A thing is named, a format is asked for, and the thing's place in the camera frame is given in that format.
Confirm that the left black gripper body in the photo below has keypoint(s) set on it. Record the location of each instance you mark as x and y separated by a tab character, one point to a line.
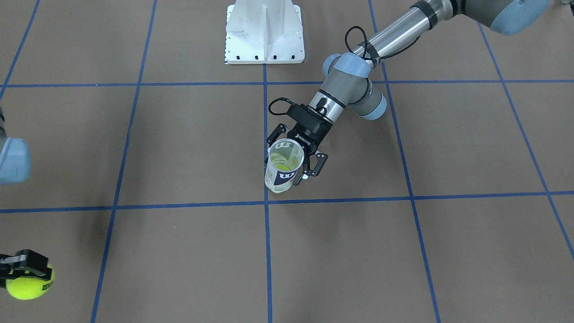
312	133

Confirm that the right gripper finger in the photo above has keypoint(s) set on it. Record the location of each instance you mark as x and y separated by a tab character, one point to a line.
11	274

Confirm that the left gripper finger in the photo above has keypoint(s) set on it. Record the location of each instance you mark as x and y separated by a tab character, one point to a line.
307	172
275	134

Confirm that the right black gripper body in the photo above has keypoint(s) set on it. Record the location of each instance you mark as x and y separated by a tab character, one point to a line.
21	262

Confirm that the clear tennis ball can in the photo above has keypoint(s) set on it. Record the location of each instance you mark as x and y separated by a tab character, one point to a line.
284	159

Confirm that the yellow Wilson tennis ball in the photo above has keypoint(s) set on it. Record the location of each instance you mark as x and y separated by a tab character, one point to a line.
282	167

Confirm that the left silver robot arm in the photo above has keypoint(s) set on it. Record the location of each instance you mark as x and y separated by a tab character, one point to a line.
347	83

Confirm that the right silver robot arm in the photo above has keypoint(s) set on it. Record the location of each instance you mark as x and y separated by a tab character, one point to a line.
15	167

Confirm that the white camera stand base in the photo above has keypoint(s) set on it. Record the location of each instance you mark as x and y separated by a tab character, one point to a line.
264	32

